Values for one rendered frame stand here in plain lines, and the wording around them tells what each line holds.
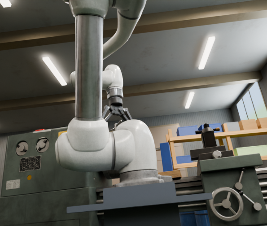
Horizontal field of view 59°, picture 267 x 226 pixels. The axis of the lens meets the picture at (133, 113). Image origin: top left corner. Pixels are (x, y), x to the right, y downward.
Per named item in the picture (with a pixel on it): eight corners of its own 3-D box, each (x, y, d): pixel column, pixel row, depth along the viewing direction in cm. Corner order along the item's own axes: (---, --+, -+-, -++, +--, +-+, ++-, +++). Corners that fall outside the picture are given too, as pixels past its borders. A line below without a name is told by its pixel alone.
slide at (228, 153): (200, 162, 129) (198, 154, 130) (198, 171, 168) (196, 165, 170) (234, 158, 126) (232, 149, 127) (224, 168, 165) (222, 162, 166)
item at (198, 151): (191, 158, 140) (189, 149, 142) (191, 160, 149) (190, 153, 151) (227, 153, 137) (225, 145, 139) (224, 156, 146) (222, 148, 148)
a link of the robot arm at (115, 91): (103, 92, 134) (104, 102, 132) (111, 85, 127) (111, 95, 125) (117, 94, 139) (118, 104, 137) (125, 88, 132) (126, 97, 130)
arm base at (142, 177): (175, 181, 84) (172, 166, 86) (113, 188, 85) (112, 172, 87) (171, 185, 101) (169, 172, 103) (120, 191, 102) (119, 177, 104)
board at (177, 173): (129, 183, 138) (129, 176, 140) (141, 186, 171) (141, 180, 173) (181, 176, 133) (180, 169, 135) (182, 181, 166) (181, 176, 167)
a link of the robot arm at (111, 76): (121, 94, 139) (99, 94, 136) (119, 71, 145) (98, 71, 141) (125, 85, 129) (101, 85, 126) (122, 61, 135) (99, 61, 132)
